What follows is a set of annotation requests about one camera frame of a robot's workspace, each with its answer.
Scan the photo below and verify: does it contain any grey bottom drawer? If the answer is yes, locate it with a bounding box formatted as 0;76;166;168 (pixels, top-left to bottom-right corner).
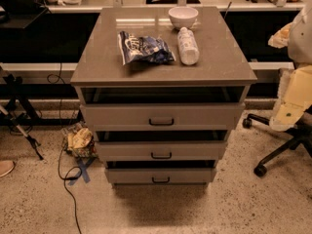
105;168;216;184

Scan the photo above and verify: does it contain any grey drawer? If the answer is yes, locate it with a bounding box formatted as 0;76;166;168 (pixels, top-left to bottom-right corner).
105;168;216;184
80;103;245;131
96;140;226;161

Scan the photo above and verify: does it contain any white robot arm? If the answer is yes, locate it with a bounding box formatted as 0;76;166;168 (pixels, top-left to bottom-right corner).
269;2;312;132

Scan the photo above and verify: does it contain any grey drawer cabinet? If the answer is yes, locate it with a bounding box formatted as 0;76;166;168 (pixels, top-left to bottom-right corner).
70;6;258;188

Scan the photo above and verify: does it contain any grey top drawer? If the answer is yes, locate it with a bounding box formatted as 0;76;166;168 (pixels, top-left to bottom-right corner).
80;103;245;131

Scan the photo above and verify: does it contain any grey middle drawer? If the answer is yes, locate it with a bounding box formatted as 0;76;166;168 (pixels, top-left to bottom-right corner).
96;140;226;161

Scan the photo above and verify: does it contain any blue chip bag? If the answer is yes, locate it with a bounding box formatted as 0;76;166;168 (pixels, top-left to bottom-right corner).
118;31;176;64

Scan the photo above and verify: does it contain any white plastic bottle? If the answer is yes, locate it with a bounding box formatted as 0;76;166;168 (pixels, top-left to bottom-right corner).
177;27;199;65

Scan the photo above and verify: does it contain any blue tape cross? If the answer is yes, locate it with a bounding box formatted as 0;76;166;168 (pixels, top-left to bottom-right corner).
68;157;96;185

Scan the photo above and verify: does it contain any white bowl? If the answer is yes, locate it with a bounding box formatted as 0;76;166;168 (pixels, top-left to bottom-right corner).
169;6;199;29

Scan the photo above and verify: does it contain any grabber stick tool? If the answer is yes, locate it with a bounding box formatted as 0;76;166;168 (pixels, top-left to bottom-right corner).
0;104;43;160

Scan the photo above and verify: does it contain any black office chair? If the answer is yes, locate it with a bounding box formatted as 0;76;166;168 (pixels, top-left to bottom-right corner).
242;107;312;177

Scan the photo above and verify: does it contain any tan shoe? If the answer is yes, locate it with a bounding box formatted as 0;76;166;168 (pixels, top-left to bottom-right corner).
0;160;15;177

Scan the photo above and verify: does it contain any black chair top left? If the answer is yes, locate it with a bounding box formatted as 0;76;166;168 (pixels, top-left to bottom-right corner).
0;0;49;29

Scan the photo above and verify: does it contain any black floor cable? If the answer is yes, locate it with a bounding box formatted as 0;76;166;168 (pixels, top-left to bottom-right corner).
46;61;83;234

